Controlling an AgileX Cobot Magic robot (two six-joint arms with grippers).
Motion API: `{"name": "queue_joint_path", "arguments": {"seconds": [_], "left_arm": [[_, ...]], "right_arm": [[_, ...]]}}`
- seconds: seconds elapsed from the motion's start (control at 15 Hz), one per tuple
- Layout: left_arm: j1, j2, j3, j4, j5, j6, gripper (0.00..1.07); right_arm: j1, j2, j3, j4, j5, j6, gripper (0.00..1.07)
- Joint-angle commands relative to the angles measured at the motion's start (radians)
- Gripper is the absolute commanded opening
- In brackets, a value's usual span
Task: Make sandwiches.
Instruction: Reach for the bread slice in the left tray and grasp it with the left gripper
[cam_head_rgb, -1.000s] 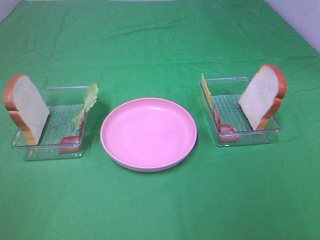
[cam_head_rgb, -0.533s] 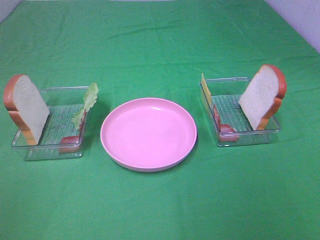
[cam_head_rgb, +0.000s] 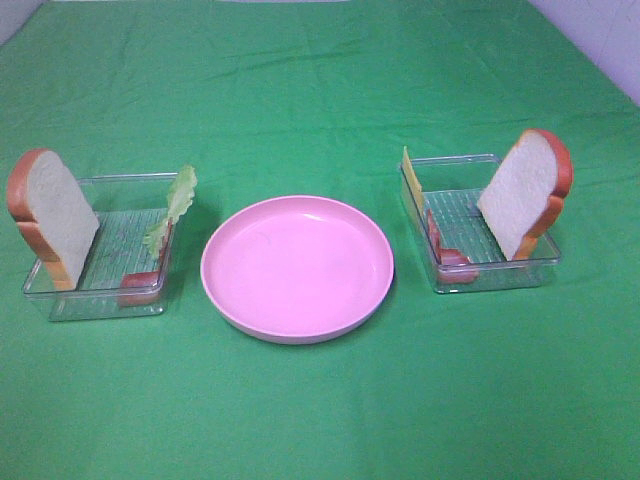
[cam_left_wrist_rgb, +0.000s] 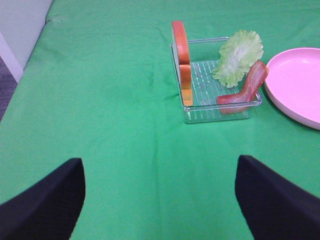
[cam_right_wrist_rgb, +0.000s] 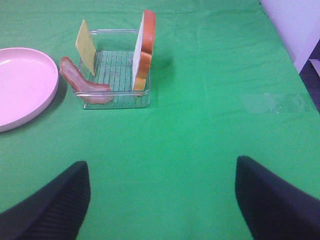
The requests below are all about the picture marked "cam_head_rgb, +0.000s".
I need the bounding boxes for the clear plastic tray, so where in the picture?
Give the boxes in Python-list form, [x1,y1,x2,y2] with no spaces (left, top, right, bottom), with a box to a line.
[22,172,177,322]
[399,154,560,294]

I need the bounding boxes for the yellow cheese slice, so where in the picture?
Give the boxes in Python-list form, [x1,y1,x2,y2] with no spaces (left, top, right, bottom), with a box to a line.
[401,146,424,213]

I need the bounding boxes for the green tablecloth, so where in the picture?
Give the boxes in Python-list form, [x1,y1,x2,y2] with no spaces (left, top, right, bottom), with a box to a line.
[1,1,639,479]

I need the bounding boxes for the left clear plastic tray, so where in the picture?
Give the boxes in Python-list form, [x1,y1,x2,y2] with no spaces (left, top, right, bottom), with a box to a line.
[22,172,177,322]

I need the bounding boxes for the right clear plastic tray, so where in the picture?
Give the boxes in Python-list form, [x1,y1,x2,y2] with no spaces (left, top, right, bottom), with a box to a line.
[399,154,560,294]

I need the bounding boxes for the pink round plate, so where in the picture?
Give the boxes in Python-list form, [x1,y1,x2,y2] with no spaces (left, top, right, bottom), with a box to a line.
[200,195,394,344]

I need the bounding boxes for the bacon strip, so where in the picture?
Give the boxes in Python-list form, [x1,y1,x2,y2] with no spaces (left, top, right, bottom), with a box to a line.
[117,220,173,308]
[426,209,479,284]

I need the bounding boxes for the toast bread slice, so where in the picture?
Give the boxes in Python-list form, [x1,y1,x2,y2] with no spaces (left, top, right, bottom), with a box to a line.
[477,128,573,261]
[6,148,99,291]

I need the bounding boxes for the green lettuce leaf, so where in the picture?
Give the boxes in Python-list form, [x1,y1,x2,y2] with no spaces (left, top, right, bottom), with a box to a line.
[143,164,198,260]

